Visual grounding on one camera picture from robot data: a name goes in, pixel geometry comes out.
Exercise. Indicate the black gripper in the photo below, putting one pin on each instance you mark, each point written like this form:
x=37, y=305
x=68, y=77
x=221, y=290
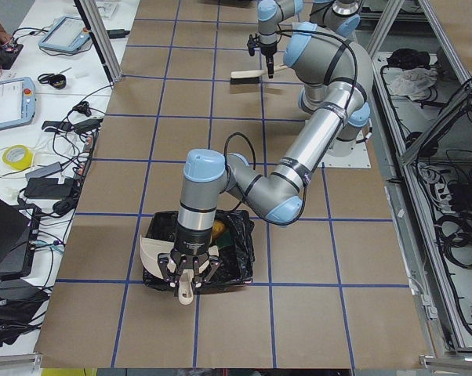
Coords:
x=191, y=242
x=268, y=49

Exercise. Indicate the beige plastic dustpan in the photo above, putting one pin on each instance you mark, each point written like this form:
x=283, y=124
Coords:
x=148, y=252

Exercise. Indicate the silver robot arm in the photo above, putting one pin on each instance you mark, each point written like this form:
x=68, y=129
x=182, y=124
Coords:
x=321, y=59
x=339, y=16

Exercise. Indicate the black bag lined bin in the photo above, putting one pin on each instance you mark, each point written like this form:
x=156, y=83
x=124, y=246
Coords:
x=235, y=250

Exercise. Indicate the white cloth rag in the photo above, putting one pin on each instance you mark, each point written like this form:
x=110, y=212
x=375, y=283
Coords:
x=414, y=83

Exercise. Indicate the black power adapter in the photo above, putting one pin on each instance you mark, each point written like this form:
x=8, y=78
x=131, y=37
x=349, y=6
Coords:
x=48, y=188

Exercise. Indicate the black laptop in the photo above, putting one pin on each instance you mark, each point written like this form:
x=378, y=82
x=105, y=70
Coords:
x=18, y=232

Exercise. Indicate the yellow tape roll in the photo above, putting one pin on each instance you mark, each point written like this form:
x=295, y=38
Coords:
x=18, y=157

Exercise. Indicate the blue teach pendant far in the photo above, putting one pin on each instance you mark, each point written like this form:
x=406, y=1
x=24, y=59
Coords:
x=68, y=35

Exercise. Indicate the blue teach pendant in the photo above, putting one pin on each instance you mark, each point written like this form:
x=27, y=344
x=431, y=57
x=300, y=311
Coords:
x=17, y=102
x=68, y=35

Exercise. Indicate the black scissors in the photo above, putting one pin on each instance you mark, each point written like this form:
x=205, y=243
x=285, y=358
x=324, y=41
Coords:
x=48, y=77

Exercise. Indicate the blue teach pendant near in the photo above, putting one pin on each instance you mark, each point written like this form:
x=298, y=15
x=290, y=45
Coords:
x=17, y=102

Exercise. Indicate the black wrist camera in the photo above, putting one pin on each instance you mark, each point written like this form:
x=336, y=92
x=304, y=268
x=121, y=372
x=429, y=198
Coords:
x=253, y=43

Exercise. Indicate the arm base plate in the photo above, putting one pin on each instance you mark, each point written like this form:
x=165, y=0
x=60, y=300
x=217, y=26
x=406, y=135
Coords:
x=346, y=155

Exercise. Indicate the aluminium frame post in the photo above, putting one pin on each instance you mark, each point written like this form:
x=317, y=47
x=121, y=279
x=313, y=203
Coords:
x=93, y=22

